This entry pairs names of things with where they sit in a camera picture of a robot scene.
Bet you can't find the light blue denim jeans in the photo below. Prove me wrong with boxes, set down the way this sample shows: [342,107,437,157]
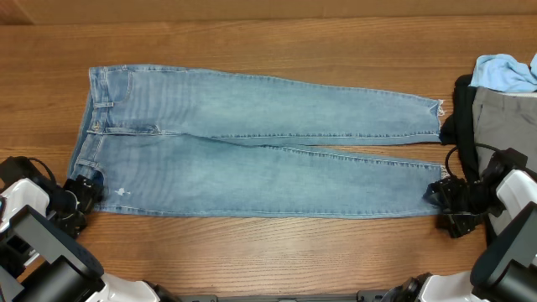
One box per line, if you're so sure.
[69,65,446,219]

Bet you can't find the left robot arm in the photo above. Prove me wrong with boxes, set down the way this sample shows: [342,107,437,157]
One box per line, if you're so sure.
[1,156,178,302]

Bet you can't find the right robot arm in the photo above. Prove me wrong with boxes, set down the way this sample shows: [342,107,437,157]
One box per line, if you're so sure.
[380,148,536,302]

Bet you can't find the black garment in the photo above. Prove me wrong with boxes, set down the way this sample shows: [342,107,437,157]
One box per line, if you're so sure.
[440,75,484,186]

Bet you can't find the grey trousers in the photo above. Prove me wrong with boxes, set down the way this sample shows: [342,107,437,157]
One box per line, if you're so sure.
[472,87,536,234]

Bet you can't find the light blue cloth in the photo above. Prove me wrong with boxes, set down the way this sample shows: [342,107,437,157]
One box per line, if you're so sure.
[470,54,536,93]

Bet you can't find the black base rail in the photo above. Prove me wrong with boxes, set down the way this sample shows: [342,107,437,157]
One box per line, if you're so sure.
[177,289,392,302]

